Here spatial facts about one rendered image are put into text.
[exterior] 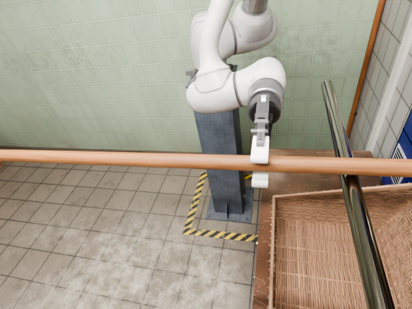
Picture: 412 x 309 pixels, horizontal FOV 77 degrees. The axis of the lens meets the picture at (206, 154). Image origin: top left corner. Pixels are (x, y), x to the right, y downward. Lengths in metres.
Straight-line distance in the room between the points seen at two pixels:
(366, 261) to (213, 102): 0.52
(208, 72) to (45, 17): 1.62
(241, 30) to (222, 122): 0.43
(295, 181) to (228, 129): 0.42
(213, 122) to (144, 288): 1.06
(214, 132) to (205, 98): 0.63
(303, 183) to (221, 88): 0.72
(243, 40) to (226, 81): 0.50
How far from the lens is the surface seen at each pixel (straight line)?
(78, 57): 2.20
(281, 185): 1.28
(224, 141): 1.40
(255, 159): 0.46
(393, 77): 1.40
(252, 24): 1.18
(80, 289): 1.95
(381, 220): 1.17
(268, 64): 0.75
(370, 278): 0.42
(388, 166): 0.51
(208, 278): 1.69
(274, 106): 0.62
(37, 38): 2.35
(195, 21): 1.20
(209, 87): 0.74
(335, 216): 1.13
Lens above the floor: 1.54
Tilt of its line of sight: 41 degrees down
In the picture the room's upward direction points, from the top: 12 degrees counter-clockwise
